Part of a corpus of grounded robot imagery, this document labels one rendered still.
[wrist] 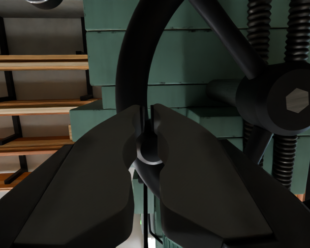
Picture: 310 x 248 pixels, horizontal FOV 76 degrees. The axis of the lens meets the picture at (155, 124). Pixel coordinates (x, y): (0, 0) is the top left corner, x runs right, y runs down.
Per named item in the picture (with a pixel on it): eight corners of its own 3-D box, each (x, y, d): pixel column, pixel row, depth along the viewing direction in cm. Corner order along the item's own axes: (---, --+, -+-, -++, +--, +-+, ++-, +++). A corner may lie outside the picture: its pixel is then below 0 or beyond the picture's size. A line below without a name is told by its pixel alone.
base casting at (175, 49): (351, 26, 33) (341, 82, 35) (225, 61, 89) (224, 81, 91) (81, 30, 33) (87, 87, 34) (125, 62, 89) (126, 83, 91)
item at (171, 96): (328, 81, 35) (324, 104, 36) (263, 81, 56) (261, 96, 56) (101, 86, 34) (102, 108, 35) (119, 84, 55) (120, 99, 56)
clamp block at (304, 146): (318, 136, 27) (308, 195, 29) (263, 117, 40) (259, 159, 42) (210, 138, 27) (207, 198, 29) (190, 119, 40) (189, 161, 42)
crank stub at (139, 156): (170, 125, 11) (178, 166, 12) (163, 110, 17) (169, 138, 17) (126, 134, 11) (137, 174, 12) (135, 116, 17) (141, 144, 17)
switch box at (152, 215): (154, 202, 88) (154, 233, 91) (153, 190, 98) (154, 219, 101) (140, 203, 88) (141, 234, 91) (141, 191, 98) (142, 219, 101)
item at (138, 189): (153, 178, 75) (154, 213, 78) (153, 168, 83) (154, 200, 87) (131, 178, 75) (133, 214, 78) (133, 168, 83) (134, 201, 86)
